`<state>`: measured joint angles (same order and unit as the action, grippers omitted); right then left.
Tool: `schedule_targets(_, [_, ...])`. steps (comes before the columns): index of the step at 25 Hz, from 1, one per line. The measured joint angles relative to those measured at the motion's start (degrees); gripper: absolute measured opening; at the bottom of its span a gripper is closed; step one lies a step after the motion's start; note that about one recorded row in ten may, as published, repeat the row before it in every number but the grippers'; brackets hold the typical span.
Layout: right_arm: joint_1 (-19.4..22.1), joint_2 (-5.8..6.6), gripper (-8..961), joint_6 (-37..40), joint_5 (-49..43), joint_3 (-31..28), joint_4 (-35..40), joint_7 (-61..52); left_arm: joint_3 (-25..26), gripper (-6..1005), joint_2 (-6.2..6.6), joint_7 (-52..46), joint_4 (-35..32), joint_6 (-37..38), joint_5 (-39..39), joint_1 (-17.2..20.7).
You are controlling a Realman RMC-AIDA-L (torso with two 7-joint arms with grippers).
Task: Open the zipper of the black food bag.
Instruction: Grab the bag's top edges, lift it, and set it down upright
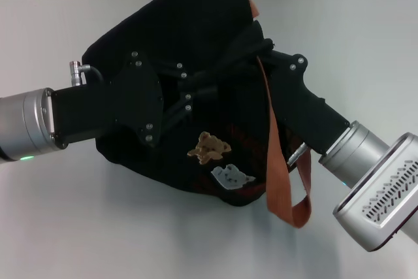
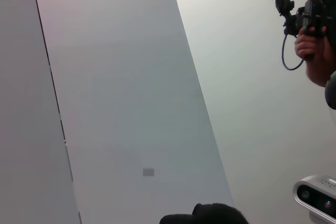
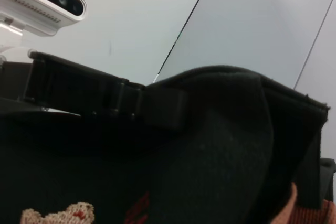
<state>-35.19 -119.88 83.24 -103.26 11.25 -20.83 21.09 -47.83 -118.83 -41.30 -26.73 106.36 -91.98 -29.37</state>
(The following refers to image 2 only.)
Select person's bare hand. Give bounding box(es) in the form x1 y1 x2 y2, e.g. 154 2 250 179
294 26 336 65

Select black handheld controller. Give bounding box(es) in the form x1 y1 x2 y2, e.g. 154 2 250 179
296 0 328 61

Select black food bag brown handles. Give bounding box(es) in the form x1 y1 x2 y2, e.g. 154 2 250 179
159 202 250 224

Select person's bare forearm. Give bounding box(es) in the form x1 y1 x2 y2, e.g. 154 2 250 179
306 61 336 88

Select dark looped controller cable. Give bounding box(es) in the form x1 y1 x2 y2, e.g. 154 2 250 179
281 34 305 71

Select silver depth camera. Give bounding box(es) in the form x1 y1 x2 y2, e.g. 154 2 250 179
292 174 336 224

